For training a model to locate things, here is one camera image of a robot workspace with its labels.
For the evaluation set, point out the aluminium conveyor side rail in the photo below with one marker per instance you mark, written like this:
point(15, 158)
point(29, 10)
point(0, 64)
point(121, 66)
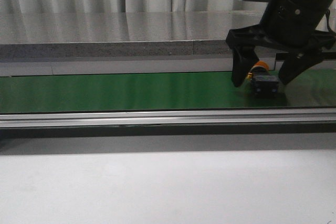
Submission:
point(226, 116)

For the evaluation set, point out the green conveyor belt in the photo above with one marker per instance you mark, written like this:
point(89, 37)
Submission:
point(157, 91)

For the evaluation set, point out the yellow push button switch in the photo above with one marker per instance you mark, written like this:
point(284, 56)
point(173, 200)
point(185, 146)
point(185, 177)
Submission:
point(262, 83)

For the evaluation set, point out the white rear conveyor guard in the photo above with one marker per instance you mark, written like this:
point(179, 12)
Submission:
point(109, 65)

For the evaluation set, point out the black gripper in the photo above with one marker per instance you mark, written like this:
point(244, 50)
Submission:
point(288, 25)

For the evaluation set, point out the grey speckled stone counter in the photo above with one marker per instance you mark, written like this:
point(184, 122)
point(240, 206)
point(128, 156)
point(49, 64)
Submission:
point(69, 36)

